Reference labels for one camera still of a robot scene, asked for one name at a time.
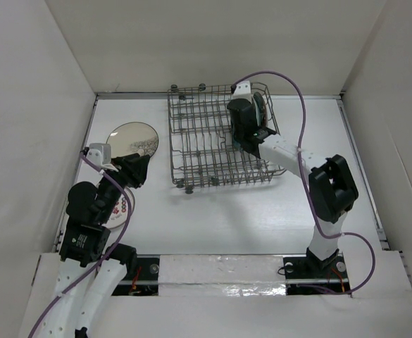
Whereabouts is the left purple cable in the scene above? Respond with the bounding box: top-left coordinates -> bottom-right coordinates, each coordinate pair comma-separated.
25,149 -> 136,338

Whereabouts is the dark teal floral plate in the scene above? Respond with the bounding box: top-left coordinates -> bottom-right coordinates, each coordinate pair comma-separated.
261,93 -> 272,127

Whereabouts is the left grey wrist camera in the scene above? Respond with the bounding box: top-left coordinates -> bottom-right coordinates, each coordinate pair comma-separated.
85,143 -> 111,168

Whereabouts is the teal scalloped rim plate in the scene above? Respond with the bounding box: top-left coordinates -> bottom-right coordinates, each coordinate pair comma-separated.
232,92 -> 267,151

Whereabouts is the pale green celadon plate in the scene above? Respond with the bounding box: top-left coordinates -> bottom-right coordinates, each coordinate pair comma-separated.
259,97 -> 268,127

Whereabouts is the purple cable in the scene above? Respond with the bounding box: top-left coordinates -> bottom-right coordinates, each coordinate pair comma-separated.
25,149 -> 136,338
232,70 -> 375,295

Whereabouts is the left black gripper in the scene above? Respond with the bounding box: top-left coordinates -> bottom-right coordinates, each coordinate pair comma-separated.
98,151 -> 149,222

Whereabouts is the white red floral plate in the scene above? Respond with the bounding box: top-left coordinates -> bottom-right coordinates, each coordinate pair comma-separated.
104,188 -> 135,230

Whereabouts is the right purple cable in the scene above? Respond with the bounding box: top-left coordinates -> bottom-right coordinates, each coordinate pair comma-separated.
232,70 -> 375,295

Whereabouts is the grey wire dish rack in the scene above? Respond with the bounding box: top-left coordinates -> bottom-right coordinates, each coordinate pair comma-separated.
168,83 -> 286,194

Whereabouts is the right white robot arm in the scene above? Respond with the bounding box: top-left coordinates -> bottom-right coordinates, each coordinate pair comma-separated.
227,99 -> 358,277

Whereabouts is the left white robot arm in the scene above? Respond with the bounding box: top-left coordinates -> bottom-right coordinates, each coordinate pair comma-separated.
29,148 -> 151,337

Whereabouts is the beige tree pattern plate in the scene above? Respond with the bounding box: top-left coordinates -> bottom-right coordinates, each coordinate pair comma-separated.
106,122 -> 159,158

